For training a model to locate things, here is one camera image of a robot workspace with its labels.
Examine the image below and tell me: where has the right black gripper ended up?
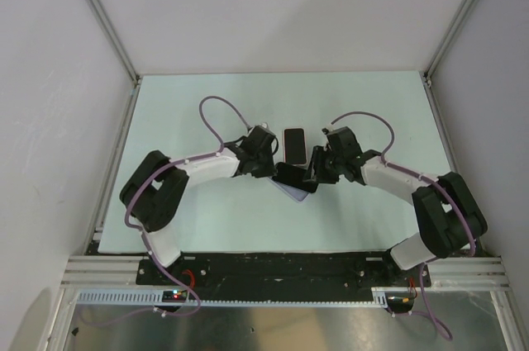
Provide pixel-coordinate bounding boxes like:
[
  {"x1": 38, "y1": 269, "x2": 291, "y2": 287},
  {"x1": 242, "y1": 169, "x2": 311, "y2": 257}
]
[{"x1": 303, "y1": 145, "x2": 345, "y2": 184}]

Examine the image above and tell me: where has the black phone teal frame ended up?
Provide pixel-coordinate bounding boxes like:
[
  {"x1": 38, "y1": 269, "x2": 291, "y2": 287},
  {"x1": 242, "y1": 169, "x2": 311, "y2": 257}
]
[{"x1": 272, "y1": 162, "x2": 318, "y2": 194}]

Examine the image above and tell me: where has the lilac phone case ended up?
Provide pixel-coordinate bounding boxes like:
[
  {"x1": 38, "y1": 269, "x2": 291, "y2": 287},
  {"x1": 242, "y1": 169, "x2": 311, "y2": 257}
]
[{"x1": 269, "y1": 178, "x2": 310, "y2": 202}]

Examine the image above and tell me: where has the pink phone case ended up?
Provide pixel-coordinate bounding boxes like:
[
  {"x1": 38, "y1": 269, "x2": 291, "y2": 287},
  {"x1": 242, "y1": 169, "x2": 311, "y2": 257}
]
[{"x1": 282, "y1": 127, "x2": 310, "y2": 169}]

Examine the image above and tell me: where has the black phone purple frame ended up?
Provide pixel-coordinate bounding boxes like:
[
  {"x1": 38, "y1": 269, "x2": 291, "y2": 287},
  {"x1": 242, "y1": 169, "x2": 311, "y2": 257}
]
[{"x1": 284, "y1": 128, "x2": 307, "y2": 164}]

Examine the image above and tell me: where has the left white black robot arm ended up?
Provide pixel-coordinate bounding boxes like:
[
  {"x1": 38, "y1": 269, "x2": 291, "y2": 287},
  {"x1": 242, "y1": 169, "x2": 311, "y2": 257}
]
[{"x1": 119, "y1": 126, "x2": 279, "y2": 284}]

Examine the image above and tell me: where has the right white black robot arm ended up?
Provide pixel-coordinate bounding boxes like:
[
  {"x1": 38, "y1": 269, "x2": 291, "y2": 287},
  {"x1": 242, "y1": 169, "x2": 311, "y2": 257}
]
[{"x1": 304, "y1": 126, "x2": 488, "y2": 286}]

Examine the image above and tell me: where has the right small circuit board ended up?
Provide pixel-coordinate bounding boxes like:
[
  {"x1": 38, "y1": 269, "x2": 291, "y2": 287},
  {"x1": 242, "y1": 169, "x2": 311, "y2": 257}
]
[{"x1": 386, "y1": 294, "x2": 415, "y2": 315}]

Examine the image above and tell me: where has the small circuit board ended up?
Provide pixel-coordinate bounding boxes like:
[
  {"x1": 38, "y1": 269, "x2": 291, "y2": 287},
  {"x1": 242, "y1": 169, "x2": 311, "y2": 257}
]
[
  {"x1": 162, "y1": 290, "x2": 188, "y2": 302},
  {"x1": 386, "y1": 294, "x2": 415, "y2": 315}
]

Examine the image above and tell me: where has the left small circuit board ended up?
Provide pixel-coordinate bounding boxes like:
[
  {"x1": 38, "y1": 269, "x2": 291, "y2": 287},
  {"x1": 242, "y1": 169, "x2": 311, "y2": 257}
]
[{"x1": 162, "y1": 290, "x2": 188, "y2": 302}]

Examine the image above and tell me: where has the grey slotted cable duct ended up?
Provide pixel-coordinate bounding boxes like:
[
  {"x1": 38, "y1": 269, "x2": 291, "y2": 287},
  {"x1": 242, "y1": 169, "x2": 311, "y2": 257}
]
[{"x1": 77, "y1": 289, "x2": 388, "y2": 308}]

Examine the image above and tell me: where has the left aluminium frame post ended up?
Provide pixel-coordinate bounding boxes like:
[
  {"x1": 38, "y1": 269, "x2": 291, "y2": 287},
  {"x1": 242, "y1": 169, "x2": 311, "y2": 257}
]
[{"x1": 85, "y1": 0, "x2": 141, "y2": 86}]

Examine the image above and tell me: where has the aluminium frame post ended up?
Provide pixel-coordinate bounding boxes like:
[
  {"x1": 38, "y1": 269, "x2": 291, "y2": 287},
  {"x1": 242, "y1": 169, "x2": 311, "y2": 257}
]
[
  {"x1": 422, "y1": 0, "x2": 479, "y2": 87},
  {"x1": 85, "y1": 0, "x2": 141, "y2": 86}
]

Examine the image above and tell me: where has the right aluminium frame post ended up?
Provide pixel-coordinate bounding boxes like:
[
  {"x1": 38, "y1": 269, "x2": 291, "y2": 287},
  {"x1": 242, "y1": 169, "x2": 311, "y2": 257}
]
[{"x1": 422, "y1": 0, "x2": 479, "y2": 87}]

